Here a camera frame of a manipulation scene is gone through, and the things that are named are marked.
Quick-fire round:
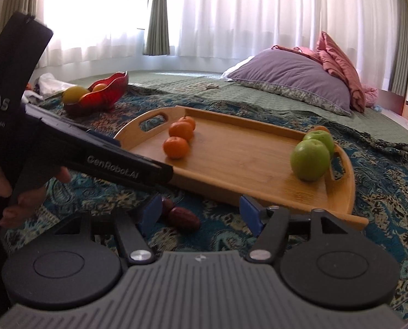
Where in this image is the green curtain right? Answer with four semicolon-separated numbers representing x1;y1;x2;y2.
389;0;408;97

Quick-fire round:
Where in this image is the green curtain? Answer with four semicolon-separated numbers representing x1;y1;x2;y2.
143;0;170;56
389;0;408;97

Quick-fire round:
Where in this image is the large dull orange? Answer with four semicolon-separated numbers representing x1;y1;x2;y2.
309;126;330;134

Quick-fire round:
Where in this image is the pink crumpled blanket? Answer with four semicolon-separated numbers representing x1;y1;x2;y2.
272;31;379;113

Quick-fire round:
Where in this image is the front mandarin on tray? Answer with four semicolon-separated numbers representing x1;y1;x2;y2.
168;121;194;141

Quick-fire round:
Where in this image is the green curtain left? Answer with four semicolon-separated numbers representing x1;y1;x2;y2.
143;0;170;56

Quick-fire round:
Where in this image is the person's left hand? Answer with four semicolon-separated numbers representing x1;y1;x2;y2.
0;151;72;230

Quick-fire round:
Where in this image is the red ribbed glass bowl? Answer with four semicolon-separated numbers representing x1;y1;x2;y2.
64;71;129;117

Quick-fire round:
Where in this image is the orange fruit in bowl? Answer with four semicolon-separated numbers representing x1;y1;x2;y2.
92;83;107;92

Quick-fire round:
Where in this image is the white sheer curtain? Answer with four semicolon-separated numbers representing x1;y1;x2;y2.
38;0;398;88

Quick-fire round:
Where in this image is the dark red date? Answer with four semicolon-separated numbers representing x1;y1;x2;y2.
161;198;176;217
168;207;201;233

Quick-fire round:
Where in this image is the wooden serving tray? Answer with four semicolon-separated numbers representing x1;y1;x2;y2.
115;106;368;230

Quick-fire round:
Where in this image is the rear mandarin on tray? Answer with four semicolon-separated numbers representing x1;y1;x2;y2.
178;116;196;130

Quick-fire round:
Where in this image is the white cloth on floor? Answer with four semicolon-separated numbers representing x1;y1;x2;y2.
22;73;74;105

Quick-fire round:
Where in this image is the purple pillow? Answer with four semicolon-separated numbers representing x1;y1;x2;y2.
226;48;351;117

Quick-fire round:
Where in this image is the mandarin on tray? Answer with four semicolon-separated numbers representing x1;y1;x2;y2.
168;121;194;141
178;116;196;130

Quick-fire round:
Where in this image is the front green apple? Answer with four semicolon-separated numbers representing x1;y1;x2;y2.
290;139;330;182

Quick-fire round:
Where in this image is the green quilted bedspread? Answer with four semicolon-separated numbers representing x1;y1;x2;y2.
128;70;408;144

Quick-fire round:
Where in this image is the green apple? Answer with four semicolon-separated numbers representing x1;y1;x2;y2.
303;130;335;157
290;139;330;182

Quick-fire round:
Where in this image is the yellow fruit in bowl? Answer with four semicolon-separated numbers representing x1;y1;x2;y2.
62;86;89;105

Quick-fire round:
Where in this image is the rear green apple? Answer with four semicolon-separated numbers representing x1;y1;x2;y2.
303;130;335;157

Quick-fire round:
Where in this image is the small mandarin orange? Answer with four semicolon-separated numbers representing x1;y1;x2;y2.
162;137;190;160

